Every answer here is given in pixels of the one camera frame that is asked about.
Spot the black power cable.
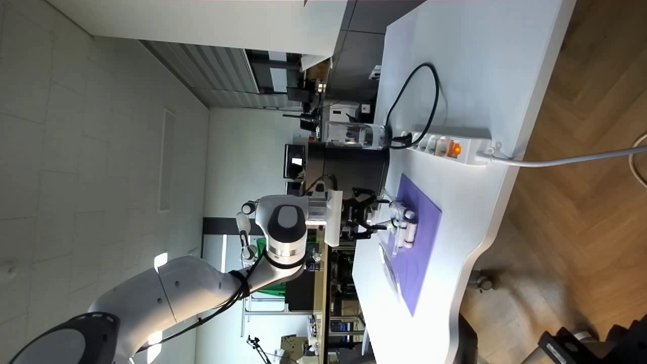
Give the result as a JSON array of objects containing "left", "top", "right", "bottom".
[{"left": 381, "top": 61, "right": 443, "bottom": 150}]

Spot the small white-capped bottle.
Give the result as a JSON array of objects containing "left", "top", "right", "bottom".
[{"left": 403, "top": 209, "right": 417, "bottom": 244}]

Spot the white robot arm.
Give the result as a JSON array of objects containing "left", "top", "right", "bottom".
[{"left": 8, "top": 189, "right": 343, "bottom": 364}]

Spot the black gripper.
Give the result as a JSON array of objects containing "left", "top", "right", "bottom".
[{"left": 341, "top": 188, "right": 403, "bottom": 241}]

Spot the purple mat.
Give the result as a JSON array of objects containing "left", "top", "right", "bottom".
[{"left": 383, "top": 176, "right": 443, "bottom": 313}]

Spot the white power strip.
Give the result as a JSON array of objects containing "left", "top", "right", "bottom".
[{"left": 415, "top": 127, "right": 500, "bottom": 165}]

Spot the white power strip cable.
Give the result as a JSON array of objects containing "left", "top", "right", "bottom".
[{"left": 474, "top": 131, "right": 647, "bottom": 185}]

